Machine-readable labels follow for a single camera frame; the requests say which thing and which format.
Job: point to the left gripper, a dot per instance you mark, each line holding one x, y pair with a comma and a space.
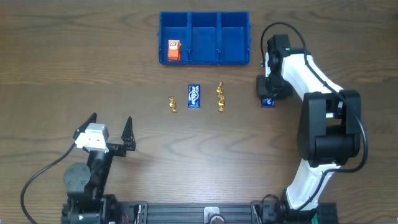
116, 150

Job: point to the gold candy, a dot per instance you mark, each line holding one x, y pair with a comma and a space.
219, 89
221, 104
172, 105

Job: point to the blue candy pack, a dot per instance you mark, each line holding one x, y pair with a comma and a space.
268, 103
193, 96

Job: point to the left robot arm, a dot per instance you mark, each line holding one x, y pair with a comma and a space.
93, 174

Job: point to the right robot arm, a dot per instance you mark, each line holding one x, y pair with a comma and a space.
311, 81

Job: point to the blue tray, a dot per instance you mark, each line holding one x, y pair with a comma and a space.
231, 43

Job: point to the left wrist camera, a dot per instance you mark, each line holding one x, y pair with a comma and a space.
93, 137

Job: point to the mounting rail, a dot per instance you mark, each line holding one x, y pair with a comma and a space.
186, 213

